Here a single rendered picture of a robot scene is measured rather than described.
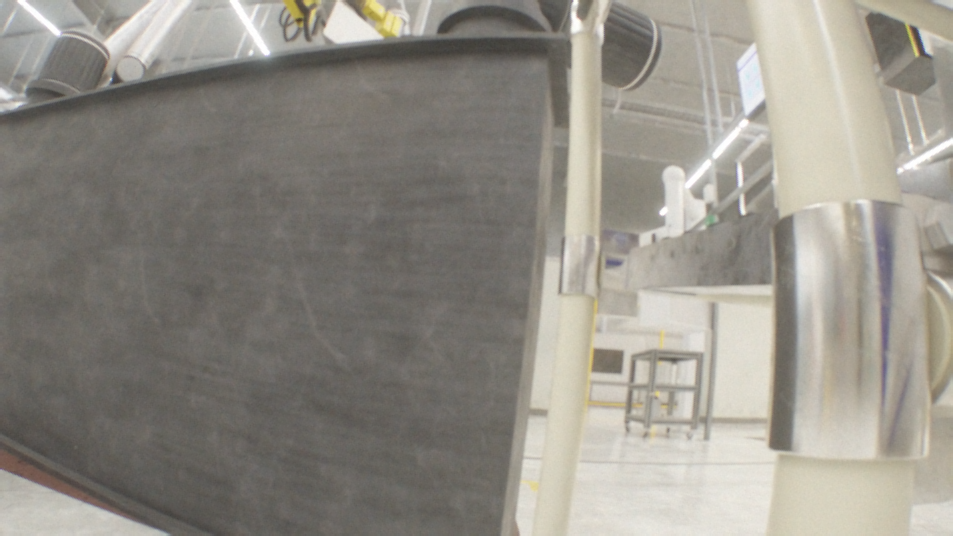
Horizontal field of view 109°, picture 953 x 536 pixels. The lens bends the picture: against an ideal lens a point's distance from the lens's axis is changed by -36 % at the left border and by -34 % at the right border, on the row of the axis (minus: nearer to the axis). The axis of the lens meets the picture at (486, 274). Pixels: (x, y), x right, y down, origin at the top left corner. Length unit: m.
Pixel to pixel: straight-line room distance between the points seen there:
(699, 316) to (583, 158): 3.82
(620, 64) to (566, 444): 0.91
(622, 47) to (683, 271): 0.88
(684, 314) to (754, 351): 3.68
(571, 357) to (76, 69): 1.79
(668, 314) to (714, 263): 3.69
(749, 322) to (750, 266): 7.40
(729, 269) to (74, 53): 1.91
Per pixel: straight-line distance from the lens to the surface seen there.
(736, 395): 7.44
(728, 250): 0.23
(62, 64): 1.92
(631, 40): 1.13
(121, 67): 2.02
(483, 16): 0.95
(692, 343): 5.22
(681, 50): 14.55
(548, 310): 6.65
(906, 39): 1.82
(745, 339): 7.55
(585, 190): 0.40
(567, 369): 0.37
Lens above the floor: 0.35
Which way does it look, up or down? 13 degrees up
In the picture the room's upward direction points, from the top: 7 degrees clockwise
